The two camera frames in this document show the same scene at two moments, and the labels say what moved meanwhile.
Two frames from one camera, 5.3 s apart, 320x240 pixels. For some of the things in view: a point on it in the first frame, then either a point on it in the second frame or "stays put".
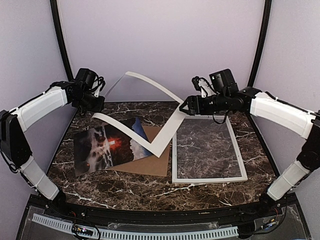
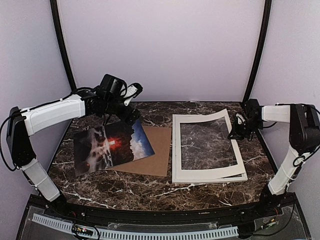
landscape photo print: x=100 y=148 stays put
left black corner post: x=57 y=25 stays put
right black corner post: x=264 y=41 stays put
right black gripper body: x=219 y=104 -> x=244 y=130
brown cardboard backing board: x=149 y=165 stays put
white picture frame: x=243 y=172 -> x=237 y=179
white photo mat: x=155 y=148 -> x=188 y=173
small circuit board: x=82 y=230 stays put
